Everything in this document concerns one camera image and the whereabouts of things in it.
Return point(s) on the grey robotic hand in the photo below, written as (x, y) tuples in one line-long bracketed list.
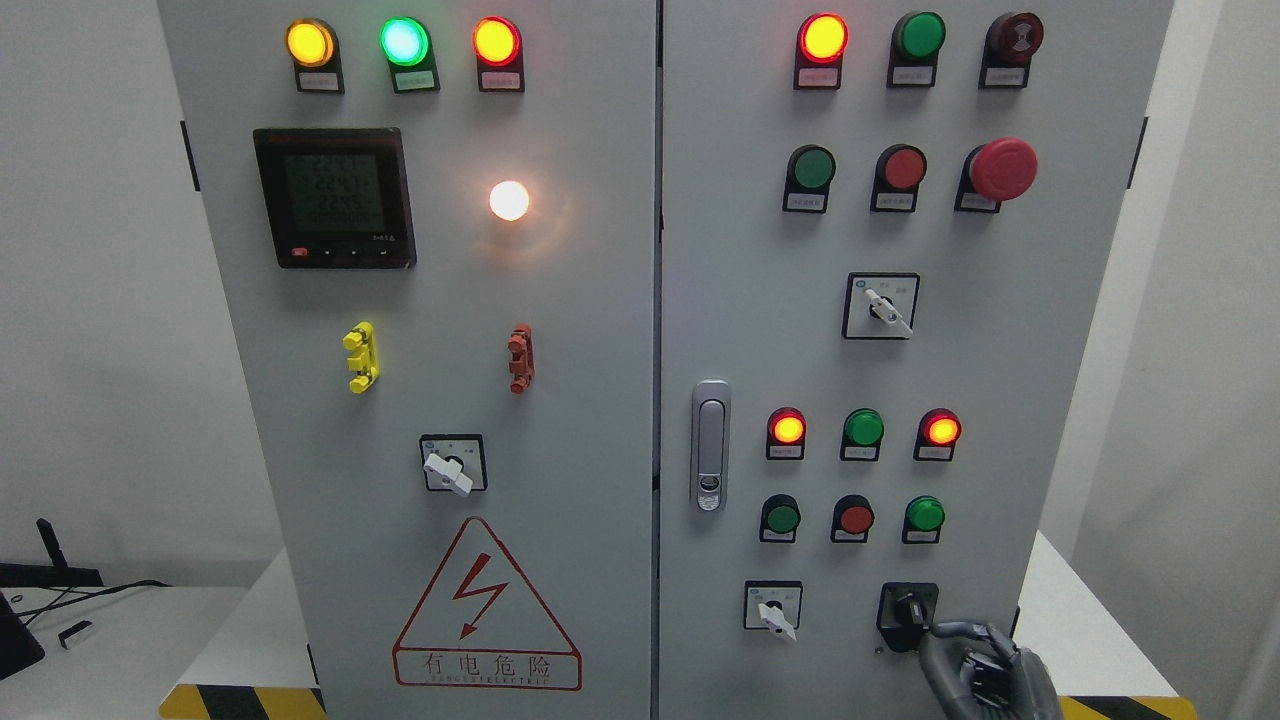
[(976, 672)]

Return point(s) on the black rotary knob switch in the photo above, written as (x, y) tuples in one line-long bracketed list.
[(906, 613)]

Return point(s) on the yellow black hazard tape right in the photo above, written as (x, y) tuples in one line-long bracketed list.
[(1127, 707)]

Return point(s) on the yellow black hazard tape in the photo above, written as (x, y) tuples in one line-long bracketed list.
[(210, 701), (1127, 707)]

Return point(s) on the green push button lower right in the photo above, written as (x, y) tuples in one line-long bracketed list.
[(923, 519)]

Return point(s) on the green push button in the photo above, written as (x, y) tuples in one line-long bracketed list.
[(779, 519), (923, 519), (809, 174)]

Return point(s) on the red push button lower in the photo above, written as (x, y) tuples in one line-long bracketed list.
[(852, 519)]

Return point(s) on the red push button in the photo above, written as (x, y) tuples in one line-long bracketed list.
[(899, 171), (852, 519)]

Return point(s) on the red lit light middle right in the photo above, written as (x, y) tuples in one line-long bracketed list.
[(937, 435)]

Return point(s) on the red lit light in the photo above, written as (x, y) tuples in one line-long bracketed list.
[(821, 43), (937, 435), (786, 432)]

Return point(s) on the green push button lower left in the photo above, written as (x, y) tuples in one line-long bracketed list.
[(779, 519)]

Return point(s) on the green indicator light middle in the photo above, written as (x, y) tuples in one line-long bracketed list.
[(862, 436)]

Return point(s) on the red lit light middle left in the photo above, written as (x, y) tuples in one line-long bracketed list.
[(786, 432)]

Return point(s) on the grey electrical cabinet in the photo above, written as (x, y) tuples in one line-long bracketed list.
[(654, 137)]

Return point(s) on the red electrical hazard sticker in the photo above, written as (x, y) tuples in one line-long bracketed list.
[(480, 623)]

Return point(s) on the red emergency stop button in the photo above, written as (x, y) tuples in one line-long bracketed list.
[(997, 171)]

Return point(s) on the red push button upper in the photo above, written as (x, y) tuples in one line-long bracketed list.
[(899, 171)]

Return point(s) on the green push button upper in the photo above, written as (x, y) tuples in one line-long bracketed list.
[(809, 174)]

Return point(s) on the red terminal connector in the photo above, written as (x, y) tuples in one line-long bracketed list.
[(521, 358)]

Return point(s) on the green indicator light top right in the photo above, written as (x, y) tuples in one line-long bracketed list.
[(915, 47)]

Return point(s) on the dark red buzzer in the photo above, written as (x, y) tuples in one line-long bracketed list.
[(1011, 42)]

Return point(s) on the red lit light top right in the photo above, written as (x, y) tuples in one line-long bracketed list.
[(821, 43)]

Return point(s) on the white lit indicator lamp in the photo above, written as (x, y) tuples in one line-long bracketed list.
[(509, 200)]

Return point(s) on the yellow terminal connector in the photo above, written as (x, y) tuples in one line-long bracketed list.
[(363, 358)]

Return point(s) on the yellow black hazard tape left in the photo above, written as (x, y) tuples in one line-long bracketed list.
[(210, 701)]

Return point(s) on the orange indicator light left door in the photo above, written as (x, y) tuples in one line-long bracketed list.
[(499, 52)]

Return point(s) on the black digital power meter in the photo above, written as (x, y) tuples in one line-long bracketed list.
[(337, 198)]

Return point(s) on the green lit indicator light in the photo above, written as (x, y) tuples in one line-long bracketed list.
[(407, 45)]

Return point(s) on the small black white adapter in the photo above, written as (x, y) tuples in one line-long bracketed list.
[(75, 634)]

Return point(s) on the yellow indicator light top left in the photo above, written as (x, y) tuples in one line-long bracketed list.
[(315, 56)]

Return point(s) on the white selector switch lower right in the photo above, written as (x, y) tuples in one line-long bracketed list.
[(772, 606)]

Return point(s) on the white selector switch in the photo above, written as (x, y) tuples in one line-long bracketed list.
[(772, 606), (880, 306)]

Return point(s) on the white selector switch upper right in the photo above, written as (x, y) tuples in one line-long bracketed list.
[(880, 306)]

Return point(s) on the silver door handle lock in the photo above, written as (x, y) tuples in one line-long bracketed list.
[(709, 442)]

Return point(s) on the white selector switch left door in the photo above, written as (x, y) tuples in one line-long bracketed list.
[(454, 463)]

